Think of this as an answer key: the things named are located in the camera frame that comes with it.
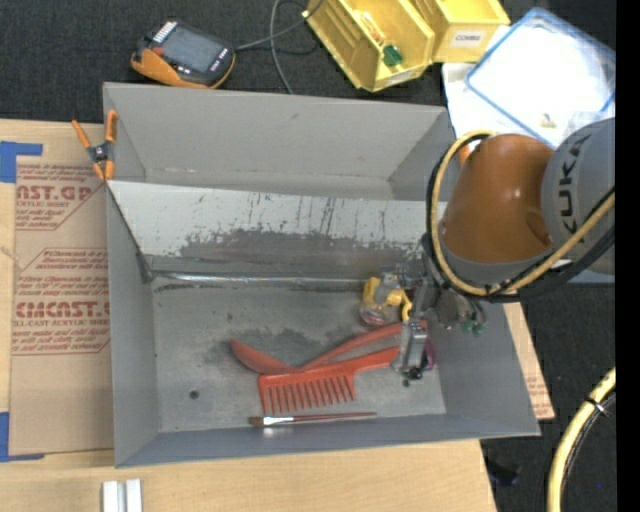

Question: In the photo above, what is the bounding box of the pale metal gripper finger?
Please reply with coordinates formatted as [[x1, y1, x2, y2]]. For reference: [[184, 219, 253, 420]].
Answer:
[[392, 320, 429, 376]]

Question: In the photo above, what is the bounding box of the clear glass thing with yellow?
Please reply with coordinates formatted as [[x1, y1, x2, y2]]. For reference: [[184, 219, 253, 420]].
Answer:
[[358, 272, 414, 327]]

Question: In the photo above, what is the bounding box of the grey metal bin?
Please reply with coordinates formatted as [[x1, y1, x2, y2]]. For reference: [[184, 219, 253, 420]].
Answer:
[[102, 82, 542, 469]]

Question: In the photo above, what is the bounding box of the thin red-brown paintbrush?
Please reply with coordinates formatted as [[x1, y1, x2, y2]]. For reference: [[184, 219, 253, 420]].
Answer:
[[248, 411, 378, 428]]

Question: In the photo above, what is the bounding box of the orange comb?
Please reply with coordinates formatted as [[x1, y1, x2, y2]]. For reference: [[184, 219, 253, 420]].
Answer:
[[257, 346, 404, 415]]

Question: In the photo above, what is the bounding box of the brown cardboard board, red print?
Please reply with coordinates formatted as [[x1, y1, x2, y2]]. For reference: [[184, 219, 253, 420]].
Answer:
[[0, 118, 556, 464]]

